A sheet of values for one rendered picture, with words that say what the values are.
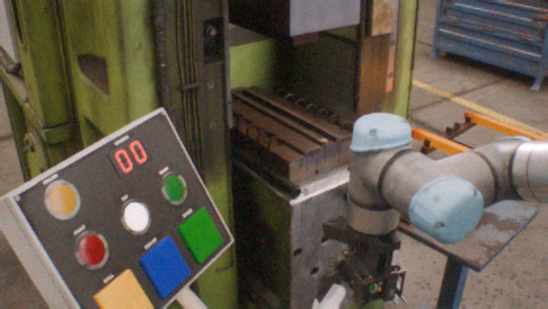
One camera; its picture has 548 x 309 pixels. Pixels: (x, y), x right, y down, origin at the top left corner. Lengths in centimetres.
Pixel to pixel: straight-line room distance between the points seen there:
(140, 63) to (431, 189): 69
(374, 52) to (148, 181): 83
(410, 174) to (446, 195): 6
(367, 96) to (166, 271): 87
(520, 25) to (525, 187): 433
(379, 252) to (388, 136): 16
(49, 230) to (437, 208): 51
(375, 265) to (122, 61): 64
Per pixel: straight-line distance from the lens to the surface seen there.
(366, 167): 66
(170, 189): 91
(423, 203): 60
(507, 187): 68
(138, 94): 112
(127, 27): 107
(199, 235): 93
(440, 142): 148
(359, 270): 76
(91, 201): 82
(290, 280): 133
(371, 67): 151
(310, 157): 125
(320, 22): 115
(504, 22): 502
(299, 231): 125
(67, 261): 78
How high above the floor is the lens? 156
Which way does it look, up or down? 27 degrees down
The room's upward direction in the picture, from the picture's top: straight up
